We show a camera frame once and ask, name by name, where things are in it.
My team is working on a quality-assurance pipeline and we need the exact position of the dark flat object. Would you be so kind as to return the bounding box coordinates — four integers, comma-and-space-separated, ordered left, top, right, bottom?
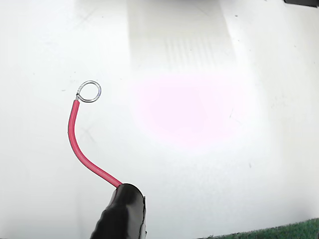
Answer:
283, 0, 319, 8

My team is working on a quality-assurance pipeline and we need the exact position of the red wire with bare loop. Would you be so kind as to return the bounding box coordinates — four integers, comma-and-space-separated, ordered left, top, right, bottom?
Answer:
67, 80, 123, 188

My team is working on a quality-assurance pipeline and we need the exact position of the large green scouring sponge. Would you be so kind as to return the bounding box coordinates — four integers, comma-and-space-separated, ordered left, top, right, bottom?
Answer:
196, 217, 319, 239

